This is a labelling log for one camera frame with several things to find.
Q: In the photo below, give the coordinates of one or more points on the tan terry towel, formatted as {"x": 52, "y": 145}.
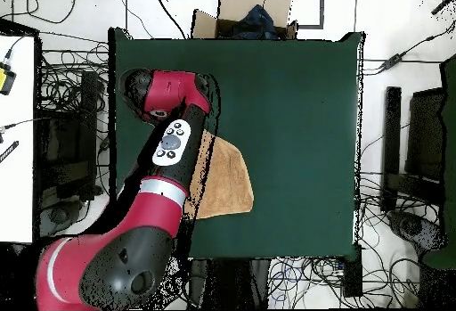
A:
{"x": 228, "y": 182}

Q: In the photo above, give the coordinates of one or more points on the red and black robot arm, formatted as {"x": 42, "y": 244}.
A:
{"x": 153, "y": 211}

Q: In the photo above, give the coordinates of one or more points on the black flat panel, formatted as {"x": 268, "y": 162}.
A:
{"x": 424, "y": 129}

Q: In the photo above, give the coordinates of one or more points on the dark green table cloth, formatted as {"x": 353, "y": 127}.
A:
{"x": 285, "y": 111}

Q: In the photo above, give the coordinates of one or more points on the dark blue garment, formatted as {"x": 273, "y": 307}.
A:
{"x": 258, "y": 22}

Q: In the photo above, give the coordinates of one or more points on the black equipment stand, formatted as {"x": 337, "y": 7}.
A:
{"x": 87, "y": 111}

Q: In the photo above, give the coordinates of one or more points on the open cardboard box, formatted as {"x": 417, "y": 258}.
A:
{"x": 235, "y": 2}

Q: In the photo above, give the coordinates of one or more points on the black upright bar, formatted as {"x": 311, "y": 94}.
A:
{"x": 392, "y": 129}

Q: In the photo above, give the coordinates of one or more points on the black floor box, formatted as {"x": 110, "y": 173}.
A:
{"x": 352, "y": 275}

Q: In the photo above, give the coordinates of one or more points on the black floor equipment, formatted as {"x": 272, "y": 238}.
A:
{"x": 60, "y": 214}

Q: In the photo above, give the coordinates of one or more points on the black power adapter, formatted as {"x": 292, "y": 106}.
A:
{"x": 392, "y": 60}

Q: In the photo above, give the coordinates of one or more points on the black rounded floor base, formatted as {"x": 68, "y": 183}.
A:
{"x": 409, "y": 227}

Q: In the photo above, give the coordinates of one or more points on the white side table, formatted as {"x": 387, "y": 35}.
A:
{"x": 16, "y": 182}

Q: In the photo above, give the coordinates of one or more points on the black striped strip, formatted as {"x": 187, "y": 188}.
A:
{"x": 9, "y": 151}

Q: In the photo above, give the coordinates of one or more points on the yellow and black device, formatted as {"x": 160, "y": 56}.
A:
{"x": 4, "y": 79}

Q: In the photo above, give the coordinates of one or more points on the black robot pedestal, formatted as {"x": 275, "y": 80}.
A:
{"x": 228, "y": 282}

